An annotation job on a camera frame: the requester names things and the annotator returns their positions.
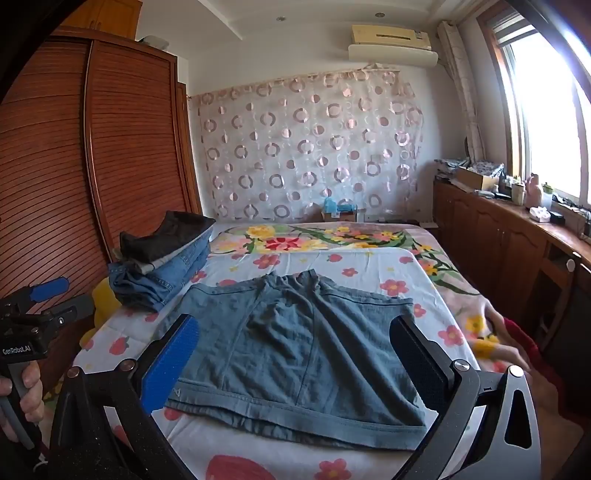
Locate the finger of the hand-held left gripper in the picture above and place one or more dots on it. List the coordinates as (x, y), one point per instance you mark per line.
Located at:
(74, 308)
(48, 290)

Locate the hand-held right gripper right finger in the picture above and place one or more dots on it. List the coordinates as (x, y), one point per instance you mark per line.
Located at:
(422, 364)

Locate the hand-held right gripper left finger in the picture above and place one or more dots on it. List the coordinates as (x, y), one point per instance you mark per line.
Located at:
(168, 364)

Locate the grey-blue pants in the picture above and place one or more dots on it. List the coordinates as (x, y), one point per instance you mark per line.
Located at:
(295, 350)

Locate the black folded pants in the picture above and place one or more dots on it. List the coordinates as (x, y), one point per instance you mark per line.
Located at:
(171, 235)

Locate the person's left hand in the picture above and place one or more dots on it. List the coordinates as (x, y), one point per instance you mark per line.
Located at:
(33, 406)

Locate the yellow plush toy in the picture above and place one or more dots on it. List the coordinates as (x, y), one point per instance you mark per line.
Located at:
(106, 300)

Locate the folded blue jeans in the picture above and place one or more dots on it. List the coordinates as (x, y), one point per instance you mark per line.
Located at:
(161, 286)

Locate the grey folded garment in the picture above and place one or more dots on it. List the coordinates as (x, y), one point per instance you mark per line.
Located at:
(159, 265)

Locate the red cloth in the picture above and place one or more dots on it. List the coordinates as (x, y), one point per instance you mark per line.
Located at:
(531, 341)

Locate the wooden cabinet counter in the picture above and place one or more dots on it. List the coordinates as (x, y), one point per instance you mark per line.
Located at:
(489, 240)

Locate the strawberry print sheet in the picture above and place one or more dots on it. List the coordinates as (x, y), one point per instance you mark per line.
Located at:
(277, 457)

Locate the floral blanket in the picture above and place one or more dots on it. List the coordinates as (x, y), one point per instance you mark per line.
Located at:
(323, 240)

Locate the wooden slatted wardrobe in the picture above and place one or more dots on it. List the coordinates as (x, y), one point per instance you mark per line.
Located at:
(115, 138)

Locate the blue plastic bag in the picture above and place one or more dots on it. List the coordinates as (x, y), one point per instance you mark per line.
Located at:
(334, 205)

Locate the small white case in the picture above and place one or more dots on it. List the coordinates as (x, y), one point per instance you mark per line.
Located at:
(539, 214)

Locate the flat open cardboard box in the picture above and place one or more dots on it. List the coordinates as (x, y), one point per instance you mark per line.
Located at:
(475, 180)

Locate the white bottle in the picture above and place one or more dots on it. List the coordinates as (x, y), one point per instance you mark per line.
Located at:
(518, 194)

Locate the small black box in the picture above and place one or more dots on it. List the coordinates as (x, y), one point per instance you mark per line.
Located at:
(557, 218)

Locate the stack of folded fabrics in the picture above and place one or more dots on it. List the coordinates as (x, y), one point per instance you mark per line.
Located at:
(450, 167)

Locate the pink bottle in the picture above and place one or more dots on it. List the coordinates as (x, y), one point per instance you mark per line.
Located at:
(534, 189)

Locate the green-topped bottle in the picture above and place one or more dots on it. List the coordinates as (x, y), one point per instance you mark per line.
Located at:
(547, 194)

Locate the circle patterned sheer curtain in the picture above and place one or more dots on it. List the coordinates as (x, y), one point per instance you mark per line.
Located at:
(300, 147)

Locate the grey white flat box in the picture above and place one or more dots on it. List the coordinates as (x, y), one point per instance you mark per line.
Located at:
(153, 43)

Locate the wooden upper cabinet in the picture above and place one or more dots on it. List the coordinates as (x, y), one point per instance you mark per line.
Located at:
(106, 18)

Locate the beige window curtain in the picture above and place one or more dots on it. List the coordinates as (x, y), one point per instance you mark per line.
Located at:
(461, 83)

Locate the beige air conditioner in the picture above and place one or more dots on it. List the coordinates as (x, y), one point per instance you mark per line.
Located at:
(392, 37)

